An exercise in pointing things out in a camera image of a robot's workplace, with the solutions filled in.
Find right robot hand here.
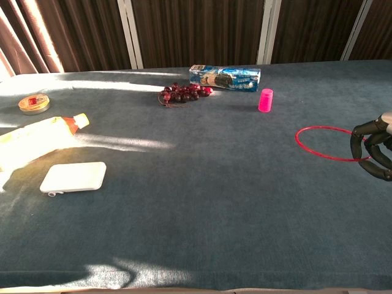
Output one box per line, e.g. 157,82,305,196
350,111,392,183

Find red thin ring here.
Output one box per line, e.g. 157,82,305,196
295,126,372,162

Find pink plastic cup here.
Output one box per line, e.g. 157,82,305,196
258,88,274,113

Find blue cookie box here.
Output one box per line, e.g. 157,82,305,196
188,64,262,92

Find blue table cloth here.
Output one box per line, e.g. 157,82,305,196
0,59,392,290

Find dark red grape bunch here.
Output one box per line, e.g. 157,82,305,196
157,81,214,108

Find brown curtain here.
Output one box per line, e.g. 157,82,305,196
0,0,392,77

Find white flat case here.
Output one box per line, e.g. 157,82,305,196
39,161,107,197

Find yellow squeeze bottle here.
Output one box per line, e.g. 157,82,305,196
0,113,91,172

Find round yellow tin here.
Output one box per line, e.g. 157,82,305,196
18,94,51,116

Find white window frame post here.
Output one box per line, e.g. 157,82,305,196
340,0,375,61
256,0,282,66
117,0,144,70

